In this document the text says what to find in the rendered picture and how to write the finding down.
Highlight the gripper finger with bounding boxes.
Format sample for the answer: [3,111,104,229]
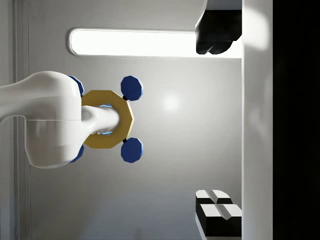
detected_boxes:
[195,189,243,240]
[194,0,243,56]

